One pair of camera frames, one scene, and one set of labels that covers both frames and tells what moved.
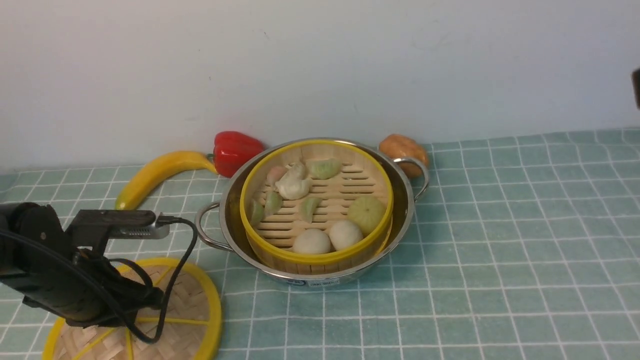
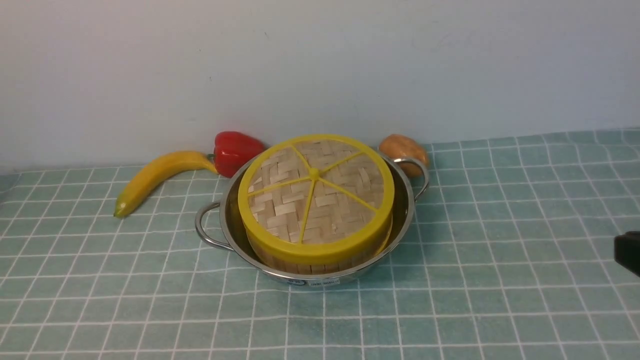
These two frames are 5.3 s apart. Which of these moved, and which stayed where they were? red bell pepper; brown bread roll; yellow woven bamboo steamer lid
Moved: yellow woven bamboo steamer lid
Stayed: red bell pepper; brown bread roll
